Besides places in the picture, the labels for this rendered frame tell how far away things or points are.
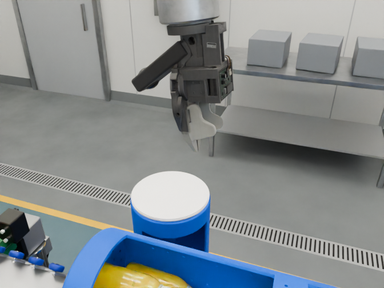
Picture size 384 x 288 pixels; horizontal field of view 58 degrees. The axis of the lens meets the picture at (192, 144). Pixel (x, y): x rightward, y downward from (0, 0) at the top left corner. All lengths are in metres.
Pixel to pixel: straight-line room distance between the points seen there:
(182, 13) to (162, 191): 0.85
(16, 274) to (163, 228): 0.46
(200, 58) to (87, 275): 0.49
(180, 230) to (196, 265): 0.27
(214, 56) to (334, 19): 3.22
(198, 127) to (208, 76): 0.09
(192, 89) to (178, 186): 0.77
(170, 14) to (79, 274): 0.54
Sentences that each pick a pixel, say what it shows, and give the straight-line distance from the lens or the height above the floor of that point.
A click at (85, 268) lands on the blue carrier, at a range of 0.79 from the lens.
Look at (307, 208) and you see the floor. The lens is 2.93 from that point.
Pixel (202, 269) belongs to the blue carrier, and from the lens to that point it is 0.94.
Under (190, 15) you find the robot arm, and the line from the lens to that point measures 0.51.
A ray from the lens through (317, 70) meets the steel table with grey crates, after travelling 3.05.
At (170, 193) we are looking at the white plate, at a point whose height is 1.04.
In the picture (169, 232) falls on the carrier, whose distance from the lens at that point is 1.18.
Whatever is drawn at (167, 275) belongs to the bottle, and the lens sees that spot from 0.88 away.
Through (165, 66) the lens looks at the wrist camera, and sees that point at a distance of 0.56.
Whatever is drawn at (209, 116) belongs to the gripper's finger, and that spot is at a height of 1.55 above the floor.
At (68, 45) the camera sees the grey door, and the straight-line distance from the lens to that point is 4.80.
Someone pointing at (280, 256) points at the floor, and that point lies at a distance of 2.51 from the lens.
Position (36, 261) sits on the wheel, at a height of 0.98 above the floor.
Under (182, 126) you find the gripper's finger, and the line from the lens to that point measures 0.57.
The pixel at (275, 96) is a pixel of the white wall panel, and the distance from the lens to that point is 3.96.
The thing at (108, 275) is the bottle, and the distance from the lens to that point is 0.85.
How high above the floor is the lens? 1.80
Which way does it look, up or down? 30 degrees down
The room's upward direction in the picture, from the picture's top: straight up
